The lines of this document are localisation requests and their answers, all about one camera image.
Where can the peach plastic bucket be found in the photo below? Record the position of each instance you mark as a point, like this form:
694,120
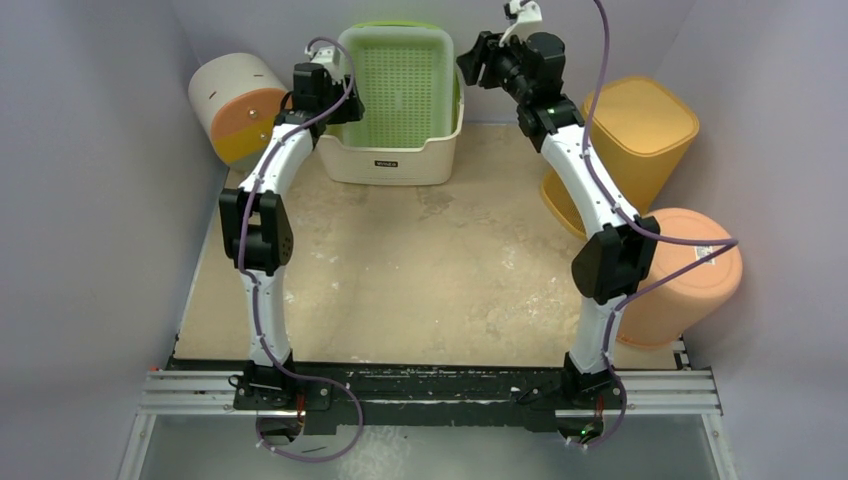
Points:
662,315

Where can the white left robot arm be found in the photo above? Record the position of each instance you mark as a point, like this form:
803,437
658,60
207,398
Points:
256,231

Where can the round pastel drawer cabinet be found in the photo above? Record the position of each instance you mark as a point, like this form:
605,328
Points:
236,98

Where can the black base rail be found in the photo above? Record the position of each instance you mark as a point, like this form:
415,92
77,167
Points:
320,397

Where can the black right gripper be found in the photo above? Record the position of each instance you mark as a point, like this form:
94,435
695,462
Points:
478,59

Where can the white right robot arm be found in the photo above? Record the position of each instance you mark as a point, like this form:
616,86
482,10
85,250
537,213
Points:
619,250

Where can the aluminium frame rails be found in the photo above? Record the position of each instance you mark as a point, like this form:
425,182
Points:
680,391

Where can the cream plastic storage basket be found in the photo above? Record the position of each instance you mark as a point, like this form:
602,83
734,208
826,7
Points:
430,164

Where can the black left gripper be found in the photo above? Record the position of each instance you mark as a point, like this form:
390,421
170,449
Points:
351,108

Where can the yellow slatted laundry basket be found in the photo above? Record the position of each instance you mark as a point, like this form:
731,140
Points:
641,130

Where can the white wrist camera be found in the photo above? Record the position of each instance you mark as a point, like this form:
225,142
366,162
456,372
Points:
525,18
331,58

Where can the white perforated tray basket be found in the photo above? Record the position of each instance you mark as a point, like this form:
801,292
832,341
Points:
405,78

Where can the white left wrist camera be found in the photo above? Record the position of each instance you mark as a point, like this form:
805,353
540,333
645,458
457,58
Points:
331,58

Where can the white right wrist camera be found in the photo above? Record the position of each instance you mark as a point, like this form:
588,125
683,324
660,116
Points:
525,18

